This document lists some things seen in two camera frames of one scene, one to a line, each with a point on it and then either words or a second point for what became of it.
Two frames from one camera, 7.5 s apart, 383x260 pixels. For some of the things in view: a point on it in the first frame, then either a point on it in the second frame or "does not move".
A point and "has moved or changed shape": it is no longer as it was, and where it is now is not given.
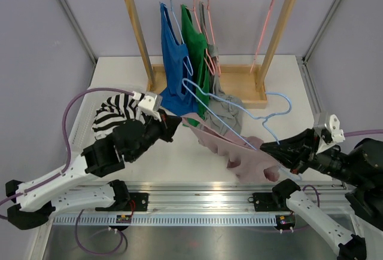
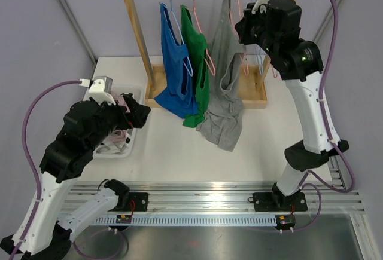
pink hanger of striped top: (265, 24) to (273, 73)
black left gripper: (171, 124) to (138, 116)
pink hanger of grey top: (216, 57) to (247, 74)
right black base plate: (268, 202) does not move
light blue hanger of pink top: (289, 173) has moved or changed shape
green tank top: (197, 48) does not move
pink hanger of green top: (194, 10) does not move
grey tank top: (223, 115) has moved or changed shape
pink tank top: (243, 156) to (121, 135)
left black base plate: (141, 202) does not move
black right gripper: (289, 150) to (243, 27)
